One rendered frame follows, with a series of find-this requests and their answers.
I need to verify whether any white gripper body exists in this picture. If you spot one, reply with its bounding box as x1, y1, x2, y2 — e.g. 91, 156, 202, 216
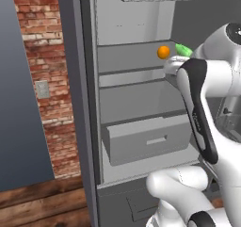
163, 55, 191, 76

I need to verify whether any grey wall switch plate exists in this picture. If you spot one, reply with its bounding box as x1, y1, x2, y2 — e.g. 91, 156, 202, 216
34, 80, 51, 100

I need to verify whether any grey freezer drawer front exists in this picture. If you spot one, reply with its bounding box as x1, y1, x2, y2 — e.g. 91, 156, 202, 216
96, 179, 165, 227

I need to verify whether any fridge drawer handle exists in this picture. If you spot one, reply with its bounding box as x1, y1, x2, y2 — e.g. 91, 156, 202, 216
146, 137, 169, 146

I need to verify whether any green corn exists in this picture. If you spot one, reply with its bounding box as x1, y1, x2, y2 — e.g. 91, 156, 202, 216
174, 42, 194, 57

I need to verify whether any orange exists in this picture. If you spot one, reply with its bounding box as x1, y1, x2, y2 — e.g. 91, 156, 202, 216
156, 45, 171, 60

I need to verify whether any grey fridge shelf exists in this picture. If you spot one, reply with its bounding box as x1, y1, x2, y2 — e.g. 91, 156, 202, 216
98, 78, 188, 126
96, 40, 177, 76

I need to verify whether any grey fridge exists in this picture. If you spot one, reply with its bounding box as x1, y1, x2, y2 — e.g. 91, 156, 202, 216
57, 0, 241, 227

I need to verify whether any grey fridge drawer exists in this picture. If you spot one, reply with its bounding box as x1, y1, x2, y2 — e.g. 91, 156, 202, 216
102, 113, 201, 168

